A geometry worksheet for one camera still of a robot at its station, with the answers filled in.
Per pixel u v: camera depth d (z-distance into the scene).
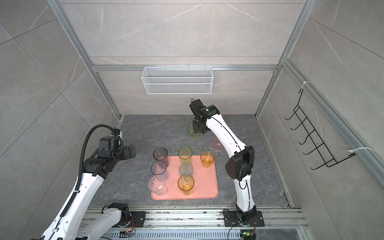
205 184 0.86
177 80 1.01
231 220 0.72
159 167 0.83
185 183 0.78
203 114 0.59
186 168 0.84
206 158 0.92
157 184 0.85
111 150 0.56
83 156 0.48
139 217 0.73
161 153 0.82
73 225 0.39
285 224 0.74
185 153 0.87
